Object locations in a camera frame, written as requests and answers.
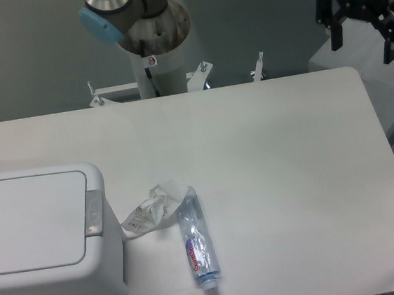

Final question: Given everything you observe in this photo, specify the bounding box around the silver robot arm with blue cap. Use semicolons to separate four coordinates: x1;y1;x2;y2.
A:
79;0;394;68

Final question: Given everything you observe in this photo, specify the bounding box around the white trash can body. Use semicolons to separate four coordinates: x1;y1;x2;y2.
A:
0;163;128;295

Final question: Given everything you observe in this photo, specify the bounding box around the white trash can lid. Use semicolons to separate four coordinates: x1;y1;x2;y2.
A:
0;172;86;275

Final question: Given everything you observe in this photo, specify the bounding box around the silver table clamp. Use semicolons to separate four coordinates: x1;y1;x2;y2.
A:
250;51;267;82

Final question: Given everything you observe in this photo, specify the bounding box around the crushed clear plastic bottle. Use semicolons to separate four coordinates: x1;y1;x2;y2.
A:
176;186;221;295

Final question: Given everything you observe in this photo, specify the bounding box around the crumpled white plastic wrapper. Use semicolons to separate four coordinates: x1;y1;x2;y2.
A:
121;179;189;239

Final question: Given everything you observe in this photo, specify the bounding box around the grey lid push button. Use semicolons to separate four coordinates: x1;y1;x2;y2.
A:
85;190;104;237

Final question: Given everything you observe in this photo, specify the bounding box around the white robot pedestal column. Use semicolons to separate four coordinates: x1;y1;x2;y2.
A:
118;0;191;97

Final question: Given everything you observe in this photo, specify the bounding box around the white metal mounting bracket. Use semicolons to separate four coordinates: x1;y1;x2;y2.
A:
88;61;214;108

